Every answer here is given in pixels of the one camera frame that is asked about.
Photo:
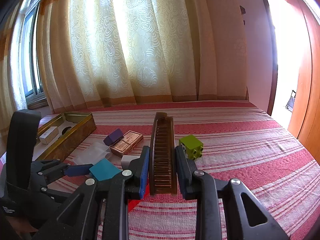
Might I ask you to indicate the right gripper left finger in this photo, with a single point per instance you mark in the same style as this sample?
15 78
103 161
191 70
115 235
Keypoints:
99 202

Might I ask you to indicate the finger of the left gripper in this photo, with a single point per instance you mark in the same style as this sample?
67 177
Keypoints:
77 170

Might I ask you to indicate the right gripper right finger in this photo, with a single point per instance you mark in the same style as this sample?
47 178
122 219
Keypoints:
245 216

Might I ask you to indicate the teal toy block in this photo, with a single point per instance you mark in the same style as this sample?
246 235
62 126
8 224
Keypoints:
104 170

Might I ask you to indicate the purple small box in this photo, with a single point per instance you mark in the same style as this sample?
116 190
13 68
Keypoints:
113 137

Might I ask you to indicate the red toy block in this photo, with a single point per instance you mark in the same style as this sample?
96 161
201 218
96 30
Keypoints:
133 203

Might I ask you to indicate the copper metal case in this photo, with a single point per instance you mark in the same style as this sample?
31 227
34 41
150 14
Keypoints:
126 144

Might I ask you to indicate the lime green toy block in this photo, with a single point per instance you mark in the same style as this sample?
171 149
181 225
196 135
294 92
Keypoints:
192 147

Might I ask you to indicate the brown plastic comb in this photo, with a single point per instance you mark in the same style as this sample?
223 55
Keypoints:
162 164

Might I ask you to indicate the gold metal tin box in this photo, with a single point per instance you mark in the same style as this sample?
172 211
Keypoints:
73 128

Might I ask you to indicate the white cardboard box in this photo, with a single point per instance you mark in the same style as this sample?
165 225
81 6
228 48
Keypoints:
49 135

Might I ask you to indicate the white small block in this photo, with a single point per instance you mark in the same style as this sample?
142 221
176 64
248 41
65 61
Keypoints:
126 160

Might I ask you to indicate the red striped bedspread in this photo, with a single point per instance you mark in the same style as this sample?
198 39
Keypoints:
239 141

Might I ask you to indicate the wooden door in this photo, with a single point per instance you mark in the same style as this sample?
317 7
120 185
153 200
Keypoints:
304 123

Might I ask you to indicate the dark folding chair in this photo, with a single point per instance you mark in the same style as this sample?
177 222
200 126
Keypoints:
290 104

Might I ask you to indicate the cream patterned curtain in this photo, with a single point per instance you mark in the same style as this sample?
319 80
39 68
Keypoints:
95 53

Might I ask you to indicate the window frame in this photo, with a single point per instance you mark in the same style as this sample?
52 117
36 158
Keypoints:
31 80

